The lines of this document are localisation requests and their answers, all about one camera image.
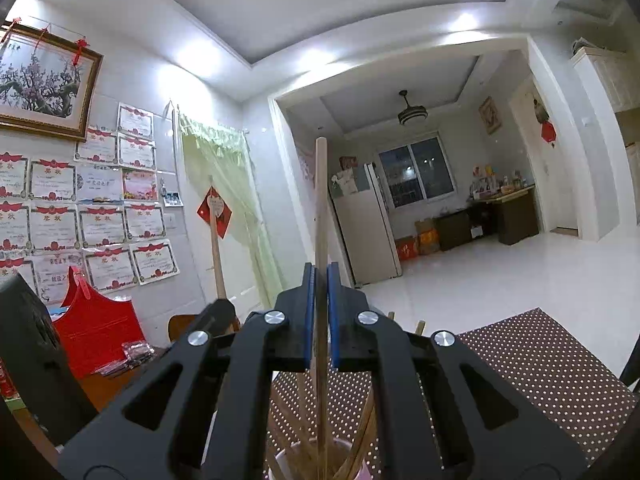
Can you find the red cardboard box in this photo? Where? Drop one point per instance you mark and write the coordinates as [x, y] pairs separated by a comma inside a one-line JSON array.
[[407, 247]]

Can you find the red gift bag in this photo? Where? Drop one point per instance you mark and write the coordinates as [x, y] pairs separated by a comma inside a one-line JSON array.
[[95, 325]]

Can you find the dark wooden desk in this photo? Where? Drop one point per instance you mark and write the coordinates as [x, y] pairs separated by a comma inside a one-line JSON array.
[[515, 215]]

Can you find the white tall cabinet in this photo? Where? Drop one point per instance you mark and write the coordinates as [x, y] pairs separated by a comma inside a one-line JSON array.
[[605, 80]]

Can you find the orange printed box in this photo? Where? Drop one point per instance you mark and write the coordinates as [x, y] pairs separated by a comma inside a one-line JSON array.
[[429, 242]]

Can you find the white panel door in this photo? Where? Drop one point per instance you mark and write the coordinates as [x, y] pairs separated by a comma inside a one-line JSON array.
[[545, 185]]

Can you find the ceiling fan lamp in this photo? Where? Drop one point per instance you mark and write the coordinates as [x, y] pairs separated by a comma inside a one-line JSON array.
[[411, 115]]

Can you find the green curtain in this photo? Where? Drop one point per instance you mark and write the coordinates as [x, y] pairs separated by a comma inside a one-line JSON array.
[[225, 185]]

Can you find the low dark cabinet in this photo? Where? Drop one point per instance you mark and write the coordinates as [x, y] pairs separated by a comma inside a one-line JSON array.
[[452, 230]]

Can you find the recessed ceiling light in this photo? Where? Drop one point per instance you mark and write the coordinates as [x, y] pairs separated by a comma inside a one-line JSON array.
[[466, 21]]

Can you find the dark wooden chopstick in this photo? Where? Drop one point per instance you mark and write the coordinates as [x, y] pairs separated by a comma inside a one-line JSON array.
[[321, 210]]

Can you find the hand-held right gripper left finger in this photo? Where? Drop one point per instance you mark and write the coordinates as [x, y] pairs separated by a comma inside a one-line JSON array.
[[311, 310]]

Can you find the gold framed wall picture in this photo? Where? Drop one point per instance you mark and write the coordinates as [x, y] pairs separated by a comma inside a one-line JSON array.
[[490, 115]]

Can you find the pale pink door curtain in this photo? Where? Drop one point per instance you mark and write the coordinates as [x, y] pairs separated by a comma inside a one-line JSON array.
[[306, 170]]

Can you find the red diamond door decoration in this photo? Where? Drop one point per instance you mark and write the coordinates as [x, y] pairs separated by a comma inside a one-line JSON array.
[[215, 212]]

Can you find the red hanging door charm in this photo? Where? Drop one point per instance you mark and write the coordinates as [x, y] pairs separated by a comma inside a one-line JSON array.
[[549, 132]]

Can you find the light wooden chopstick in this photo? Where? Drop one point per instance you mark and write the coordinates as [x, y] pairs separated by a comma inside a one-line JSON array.
[[217, 260]]

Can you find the dark cloth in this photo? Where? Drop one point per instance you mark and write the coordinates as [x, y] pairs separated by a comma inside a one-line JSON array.
[[631, 365]]

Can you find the wall of award certificates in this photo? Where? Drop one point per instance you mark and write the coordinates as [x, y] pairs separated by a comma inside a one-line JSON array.
[[100, 225]]

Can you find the clear plastic packets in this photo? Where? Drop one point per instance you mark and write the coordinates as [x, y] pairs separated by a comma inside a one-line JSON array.
[[130, 355]]

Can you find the pink paper cup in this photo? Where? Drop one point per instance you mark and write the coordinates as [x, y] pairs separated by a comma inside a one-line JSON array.
[[342, 447]]

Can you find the window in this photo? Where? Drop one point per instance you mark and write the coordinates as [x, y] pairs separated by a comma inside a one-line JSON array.
[[415, 175]]

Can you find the framed blossom painting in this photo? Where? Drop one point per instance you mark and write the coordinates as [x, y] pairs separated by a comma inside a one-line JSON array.
[[35, 80]]

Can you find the brown cardboard box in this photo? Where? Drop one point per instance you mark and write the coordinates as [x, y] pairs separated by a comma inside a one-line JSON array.
[[425, 225]]

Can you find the bundle of wooden chopsticks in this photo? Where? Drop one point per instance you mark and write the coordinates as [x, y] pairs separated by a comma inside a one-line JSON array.
[[300, 425]]

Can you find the brown box on refrigerator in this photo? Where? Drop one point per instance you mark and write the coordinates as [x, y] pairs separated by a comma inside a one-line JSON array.
[[348, 162]]

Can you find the red knot ornament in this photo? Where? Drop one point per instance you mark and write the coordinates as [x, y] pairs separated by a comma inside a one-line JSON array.
[[80, 51]]

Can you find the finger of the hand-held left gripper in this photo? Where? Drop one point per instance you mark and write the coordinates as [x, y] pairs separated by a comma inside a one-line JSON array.
[[220, 315]]

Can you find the white refrigerator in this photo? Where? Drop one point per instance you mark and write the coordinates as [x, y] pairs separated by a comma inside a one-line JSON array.
[[365, 240]]

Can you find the small photo print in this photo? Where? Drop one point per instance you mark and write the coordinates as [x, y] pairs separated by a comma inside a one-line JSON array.
[[171, 199]]

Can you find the brown polka-dot mat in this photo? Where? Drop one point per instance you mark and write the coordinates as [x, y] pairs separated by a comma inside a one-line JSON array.
[[525, 370]]

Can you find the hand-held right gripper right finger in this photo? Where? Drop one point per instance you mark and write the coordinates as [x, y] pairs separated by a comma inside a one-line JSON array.
[[334, 320]]

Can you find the wooden chair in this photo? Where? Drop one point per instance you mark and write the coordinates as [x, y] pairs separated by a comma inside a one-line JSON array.
[[182, 327]]

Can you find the cluster of bottles and jars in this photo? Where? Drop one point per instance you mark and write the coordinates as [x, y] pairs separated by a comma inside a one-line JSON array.
[[495, 182]]

